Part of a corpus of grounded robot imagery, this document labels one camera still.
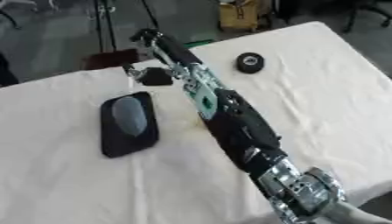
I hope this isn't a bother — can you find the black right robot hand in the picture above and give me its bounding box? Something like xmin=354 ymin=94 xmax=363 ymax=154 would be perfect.
xmin=121 ymin=27 xmax=204 ymax=88

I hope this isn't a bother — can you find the green flat object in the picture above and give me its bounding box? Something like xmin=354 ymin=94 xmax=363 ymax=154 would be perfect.
xmin=182 ymin=38 xmax=218 ymax=49

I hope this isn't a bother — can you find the black tripod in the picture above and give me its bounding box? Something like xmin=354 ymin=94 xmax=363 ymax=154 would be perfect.
xmin=90 ymin=0 xmax=120 ymax=54

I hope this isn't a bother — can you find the yellow bag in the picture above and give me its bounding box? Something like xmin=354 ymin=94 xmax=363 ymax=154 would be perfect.
xmin=217 ymin=0 xmax=275 ymax=32

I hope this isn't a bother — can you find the black tape roll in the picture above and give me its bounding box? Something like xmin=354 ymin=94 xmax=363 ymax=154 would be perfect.
xmin=234 ymin=52 xmax=267 ymax=74

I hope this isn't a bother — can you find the grey oval object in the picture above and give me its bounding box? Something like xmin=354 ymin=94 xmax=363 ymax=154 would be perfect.
xmin=110 ymin=96 xmax=149 ymax=137

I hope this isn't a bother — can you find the black rectangular tray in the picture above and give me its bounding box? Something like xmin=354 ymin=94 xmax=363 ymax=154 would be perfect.
xmin=98 ymin=91 xmax=161 ymax=158

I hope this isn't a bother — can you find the black office chair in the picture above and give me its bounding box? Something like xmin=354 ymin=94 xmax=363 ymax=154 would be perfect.
xmin=339 ymin=0 xmax=392 ymax=33

